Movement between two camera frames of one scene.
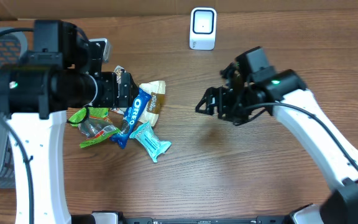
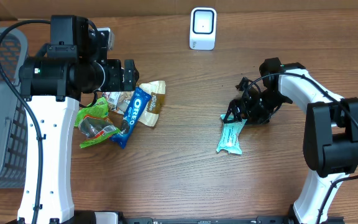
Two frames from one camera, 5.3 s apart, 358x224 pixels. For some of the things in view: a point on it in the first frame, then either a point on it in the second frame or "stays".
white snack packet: (146, 135) -> (229, 138)
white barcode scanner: (202, 28) stays
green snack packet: (94, 124) stays
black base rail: (268, 219) stays
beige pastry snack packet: (156, 89) stays
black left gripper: (110, 98) -> (117, 83)
